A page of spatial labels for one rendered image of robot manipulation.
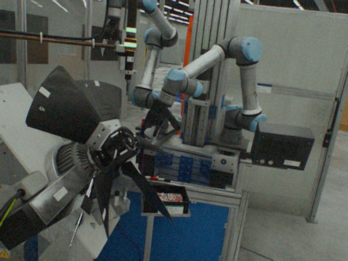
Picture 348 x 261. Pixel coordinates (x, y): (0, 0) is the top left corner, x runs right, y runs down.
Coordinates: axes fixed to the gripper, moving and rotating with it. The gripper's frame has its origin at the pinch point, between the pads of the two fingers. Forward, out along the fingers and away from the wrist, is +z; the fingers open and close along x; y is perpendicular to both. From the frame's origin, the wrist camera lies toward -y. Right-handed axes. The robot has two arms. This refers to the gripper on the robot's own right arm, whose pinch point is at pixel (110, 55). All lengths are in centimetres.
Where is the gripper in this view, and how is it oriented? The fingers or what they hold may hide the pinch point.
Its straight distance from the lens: 172.4
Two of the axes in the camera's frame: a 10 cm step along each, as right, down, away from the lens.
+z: -1.1, 9.6, 2.7
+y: 1.2, -2.5, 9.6
